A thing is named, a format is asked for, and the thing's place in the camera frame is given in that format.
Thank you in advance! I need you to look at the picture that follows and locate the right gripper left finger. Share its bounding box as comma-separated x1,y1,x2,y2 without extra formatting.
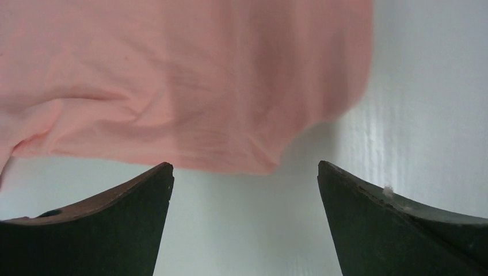
1,163,174,275

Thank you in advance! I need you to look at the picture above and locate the salmon pink t-shirt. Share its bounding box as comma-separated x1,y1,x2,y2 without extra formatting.
1,0,373,174

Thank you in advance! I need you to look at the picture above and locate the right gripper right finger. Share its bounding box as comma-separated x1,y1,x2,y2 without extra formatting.
317,161,487,275

